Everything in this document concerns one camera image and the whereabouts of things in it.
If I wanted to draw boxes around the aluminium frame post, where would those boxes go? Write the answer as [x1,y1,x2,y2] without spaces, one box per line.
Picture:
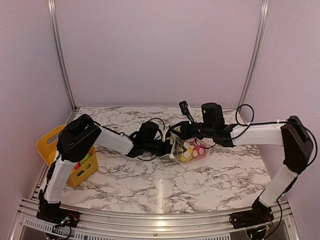
[47,0,77,112]
[238,0,270,106]

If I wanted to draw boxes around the left aluminium frame post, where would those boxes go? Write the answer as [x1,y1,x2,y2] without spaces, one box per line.
[47,0,77,112]

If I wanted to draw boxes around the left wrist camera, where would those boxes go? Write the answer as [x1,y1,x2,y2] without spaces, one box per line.
[161,127,171,142]

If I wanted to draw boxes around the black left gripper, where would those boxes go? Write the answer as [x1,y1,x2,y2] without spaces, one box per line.
[144,139,187,158]

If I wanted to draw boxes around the fake red pepper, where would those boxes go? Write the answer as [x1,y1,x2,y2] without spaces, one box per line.
[183,138,209,161]

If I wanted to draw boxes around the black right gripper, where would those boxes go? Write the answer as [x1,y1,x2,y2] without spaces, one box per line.
[169,120,215,140]

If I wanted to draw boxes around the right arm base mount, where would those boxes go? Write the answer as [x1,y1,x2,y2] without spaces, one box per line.
[229,209,274,229]

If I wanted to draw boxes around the fake green apple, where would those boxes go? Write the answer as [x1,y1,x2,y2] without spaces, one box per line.
[81,153,91,163]

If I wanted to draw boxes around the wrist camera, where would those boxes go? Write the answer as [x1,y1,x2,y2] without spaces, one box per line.
[179,100,195,124]
[161,127,171,142]

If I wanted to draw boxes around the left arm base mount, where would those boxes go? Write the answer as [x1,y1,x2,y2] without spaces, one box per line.
[36,207,80,228]

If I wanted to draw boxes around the clear polka dot zip bag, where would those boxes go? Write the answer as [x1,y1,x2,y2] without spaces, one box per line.
[162,127,213,164]

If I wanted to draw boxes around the fake yellow lemon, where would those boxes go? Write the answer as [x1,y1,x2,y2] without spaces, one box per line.
[178,148,194,163]

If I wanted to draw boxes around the right aluminium frame post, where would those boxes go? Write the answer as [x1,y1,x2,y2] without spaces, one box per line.
[238,0,270,106]

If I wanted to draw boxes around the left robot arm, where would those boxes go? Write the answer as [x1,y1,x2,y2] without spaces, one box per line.
[36,114,173,224]

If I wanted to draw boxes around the fake orange carrot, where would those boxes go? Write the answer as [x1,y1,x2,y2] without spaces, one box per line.
[74,162,81,169]

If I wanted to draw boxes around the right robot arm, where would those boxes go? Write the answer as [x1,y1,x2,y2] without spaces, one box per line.
[169,101,318,224]

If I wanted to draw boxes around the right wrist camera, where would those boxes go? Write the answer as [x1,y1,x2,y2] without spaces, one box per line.
[179,100,195,124]

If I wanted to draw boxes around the yellow plastic basket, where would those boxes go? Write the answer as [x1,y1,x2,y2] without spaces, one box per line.
[36,124,99,188]

